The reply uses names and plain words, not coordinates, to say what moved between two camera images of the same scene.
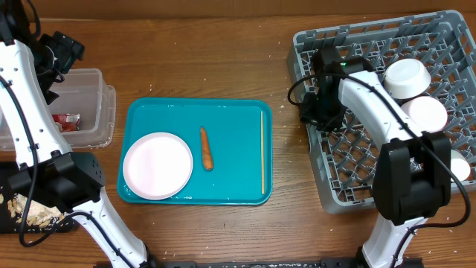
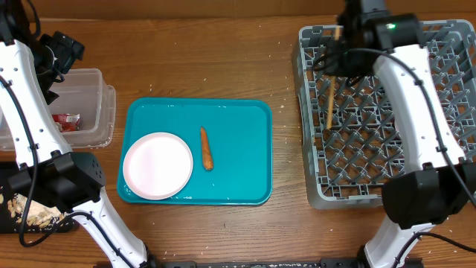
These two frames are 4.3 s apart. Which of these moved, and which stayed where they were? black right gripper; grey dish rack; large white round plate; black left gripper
Moved: black right gripper
Stayed: black left gripper; large white round plate; grey dish rack
